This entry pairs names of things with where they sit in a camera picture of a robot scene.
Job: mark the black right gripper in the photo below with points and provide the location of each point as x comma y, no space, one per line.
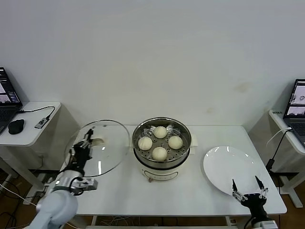
253,201

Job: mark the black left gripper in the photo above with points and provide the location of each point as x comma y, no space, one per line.
81,155

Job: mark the white steamed baozi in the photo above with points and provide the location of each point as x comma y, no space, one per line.
175,142
159,132
145,143
159,153

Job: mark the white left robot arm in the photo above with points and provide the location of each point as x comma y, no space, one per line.
57,207

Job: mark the stainless steel steamer basket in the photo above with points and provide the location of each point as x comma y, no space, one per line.
186,148

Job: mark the white round plate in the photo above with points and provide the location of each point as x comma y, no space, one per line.
226,167

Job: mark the grey usb hub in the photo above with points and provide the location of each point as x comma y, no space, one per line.
41,122

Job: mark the white side table with mouse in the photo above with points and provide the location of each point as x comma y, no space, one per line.
31,136

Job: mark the black computer mouse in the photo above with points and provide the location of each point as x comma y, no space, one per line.
16,126

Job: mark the cream electric cooker pot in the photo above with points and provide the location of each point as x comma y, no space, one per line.
162,171

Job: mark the black laptop dark screen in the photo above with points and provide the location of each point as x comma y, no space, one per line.
7,95

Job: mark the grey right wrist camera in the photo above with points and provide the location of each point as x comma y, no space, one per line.
268,225

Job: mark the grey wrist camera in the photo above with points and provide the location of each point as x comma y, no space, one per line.
268,225
89,184

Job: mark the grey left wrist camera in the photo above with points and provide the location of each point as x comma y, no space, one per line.
89,184

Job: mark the laptop showing camera views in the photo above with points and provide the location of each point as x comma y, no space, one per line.
296,100

